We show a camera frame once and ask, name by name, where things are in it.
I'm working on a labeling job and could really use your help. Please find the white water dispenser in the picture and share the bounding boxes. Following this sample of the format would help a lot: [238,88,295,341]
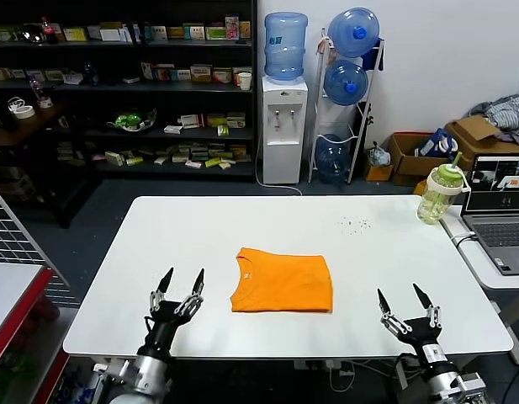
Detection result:
[261,75,309,185]

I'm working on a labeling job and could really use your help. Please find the blue bag with white handles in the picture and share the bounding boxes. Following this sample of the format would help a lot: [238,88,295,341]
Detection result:
[414,128,460,159]

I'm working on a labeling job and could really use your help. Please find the black shelving unit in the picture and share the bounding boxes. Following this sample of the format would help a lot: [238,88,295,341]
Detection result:
[0,0,259,183]

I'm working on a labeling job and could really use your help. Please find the green and white bowl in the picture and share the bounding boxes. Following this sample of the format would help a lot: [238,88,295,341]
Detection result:
[106,108,157,134]

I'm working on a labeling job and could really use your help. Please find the yellow and green medicine box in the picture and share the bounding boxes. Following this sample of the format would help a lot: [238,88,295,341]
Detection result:
[190,64,213,83]

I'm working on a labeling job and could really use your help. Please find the large brown cardboard box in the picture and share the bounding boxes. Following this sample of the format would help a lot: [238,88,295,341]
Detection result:
[446,115,519,172]

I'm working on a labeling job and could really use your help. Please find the white wire jug rack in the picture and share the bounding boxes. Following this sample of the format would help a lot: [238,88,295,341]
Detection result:
[307,27,386,185]

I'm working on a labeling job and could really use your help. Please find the white work table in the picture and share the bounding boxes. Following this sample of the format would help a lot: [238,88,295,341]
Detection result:
[61,194,516,391]

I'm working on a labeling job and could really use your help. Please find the small yellow cardboard box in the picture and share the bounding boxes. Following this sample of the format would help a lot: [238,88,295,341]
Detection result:
[363,162,394,182]

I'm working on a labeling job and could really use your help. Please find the striped grey clothes pile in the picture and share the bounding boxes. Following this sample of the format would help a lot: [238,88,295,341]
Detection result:
[469,94,519,144]

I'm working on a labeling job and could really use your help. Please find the brown wooden table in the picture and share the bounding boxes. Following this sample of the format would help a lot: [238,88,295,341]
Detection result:
[0,98,103,228]

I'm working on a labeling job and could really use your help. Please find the red framed white cart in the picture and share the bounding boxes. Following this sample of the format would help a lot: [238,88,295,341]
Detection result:
[0,261,71,404]

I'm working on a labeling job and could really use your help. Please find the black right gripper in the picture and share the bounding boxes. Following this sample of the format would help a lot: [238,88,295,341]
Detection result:
[376,282,448,372]

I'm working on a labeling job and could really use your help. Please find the white dispenser power cord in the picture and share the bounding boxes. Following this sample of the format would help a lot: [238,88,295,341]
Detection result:
[254,138,305,197]

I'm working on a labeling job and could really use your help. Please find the cardboard box with red rim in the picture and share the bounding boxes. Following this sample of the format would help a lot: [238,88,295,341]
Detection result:
[387,131,452,187]

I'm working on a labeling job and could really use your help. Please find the white box with red print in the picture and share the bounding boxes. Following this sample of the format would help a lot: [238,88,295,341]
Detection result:
[177,113,204,129]

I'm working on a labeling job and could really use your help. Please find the dark glossy round object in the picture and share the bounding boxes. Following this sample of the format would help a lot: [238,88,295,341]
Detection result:
[21,23,45,45]

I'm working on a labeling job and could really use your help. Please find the cola bottle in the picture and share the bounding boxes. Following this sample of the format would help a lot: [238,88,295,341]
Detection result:
[40,16,61,45]

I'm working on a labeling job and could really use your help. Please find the grey laptop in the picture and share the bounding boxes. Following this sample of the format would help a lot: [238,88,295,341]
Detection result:
[461,153,519,277]

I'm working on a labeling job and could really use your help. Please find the orange t-shirt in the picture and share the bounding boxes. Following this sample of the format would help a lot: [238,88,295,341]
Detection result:
[230,247,335,315]

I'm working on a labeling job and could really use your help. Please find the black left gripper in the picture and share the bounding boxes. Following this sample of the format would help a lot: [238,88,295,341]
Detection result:
[136,266,206,359]

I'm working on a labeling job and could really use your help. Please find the scattered dark crumbs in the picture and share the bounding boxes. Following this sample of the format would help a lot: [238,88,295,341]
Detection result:
[336,215,372,231]

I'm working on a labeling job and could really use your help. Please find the clear plastic bag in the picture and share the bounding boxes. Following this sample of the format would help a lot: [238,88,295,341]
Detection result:
[366,141,391,167]

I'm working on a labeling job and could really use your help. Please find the blue water jug with label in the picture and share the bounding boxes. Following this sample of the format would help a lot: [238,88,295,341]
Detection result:
[264,11,309,83]

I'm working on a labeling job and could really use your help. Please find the white wire grid panel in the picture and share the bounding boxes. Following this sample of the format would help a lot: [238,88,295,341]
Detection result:
[0,181,71,290]

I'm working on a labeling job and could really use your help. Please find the small white side table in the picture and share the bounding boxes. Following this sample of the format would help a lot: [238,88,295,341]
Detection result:
[439,205,519,365]

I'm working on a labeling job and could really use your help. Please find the green lid drinking bottle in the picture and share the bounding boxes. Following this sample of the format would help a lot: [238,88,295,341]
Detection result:
[416,151,470,226]

